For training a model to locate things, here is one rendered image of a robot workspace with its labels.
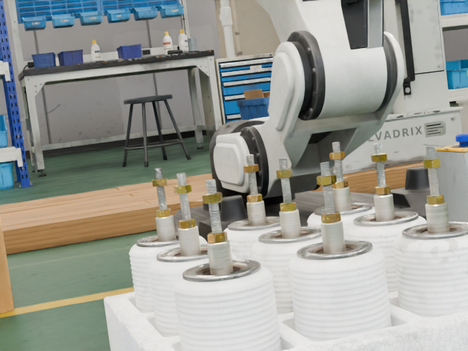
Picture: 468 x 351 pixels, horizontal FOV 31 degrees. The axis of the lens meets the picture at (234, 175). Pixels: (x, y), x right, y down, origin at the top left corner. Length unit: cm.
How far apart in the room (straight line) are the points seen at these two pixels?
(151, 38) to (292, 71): 813
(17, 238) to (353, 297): 207
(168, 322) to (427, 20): 258
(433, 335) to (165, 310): 28
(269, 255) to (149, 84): 849
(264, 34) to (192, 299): 667
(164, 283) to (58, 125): 836
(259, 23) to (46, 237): 486
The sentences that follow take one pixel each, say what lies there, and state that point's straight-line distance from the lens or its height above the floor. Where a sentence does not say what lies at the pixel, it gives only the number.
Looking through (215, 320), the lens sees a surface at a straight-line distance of 78.
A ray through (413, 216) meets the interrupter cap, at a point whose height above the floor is 25.
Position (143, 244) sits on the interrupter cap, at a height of 25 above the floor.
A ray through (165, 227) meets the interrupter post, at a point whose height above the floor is 27.
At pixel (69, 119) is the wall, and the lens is 925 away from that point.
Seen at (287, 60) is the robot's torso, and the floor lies 46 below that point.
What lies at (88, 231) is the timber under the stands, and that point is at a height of 3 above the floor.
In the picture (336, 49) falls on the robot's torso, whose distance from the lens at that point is 133.
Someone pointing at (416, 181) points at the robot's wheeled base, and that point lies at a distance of 154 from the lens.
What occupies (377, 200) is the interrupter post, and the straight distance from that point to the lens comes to 100.
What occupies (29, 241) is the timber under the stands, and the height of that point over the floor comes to 3.
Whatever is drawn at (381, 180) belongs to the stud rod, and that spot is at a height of 30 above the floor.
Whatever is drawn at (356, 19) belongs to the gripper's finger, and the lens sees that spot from 98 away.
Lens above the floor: 42
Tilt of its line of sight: 5 degrees down
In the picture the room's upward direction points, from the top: 7 degrees counter-clockwise
